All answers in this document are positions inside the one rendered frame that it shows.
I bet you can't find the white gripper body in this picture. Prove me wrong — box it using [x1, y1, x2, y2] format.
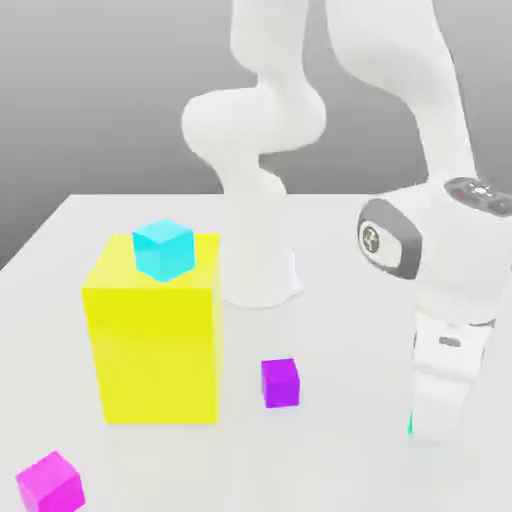
[410, 368, 480, 444]

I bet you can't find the small purple cube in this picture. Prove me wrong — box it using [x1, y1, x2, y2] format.
[260, 357, 302, 410]

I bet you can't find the small cyan cube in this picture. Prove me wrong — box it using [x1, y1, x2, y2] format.
[131, 218, 197, 284]

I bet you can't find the small magenta cube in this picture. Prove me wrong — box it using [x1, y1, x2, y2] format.
[14, 450, 87, 512]

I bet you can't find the large yellow box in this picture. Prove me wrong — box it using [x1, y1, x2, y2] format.
[81, 232, 224, 426]

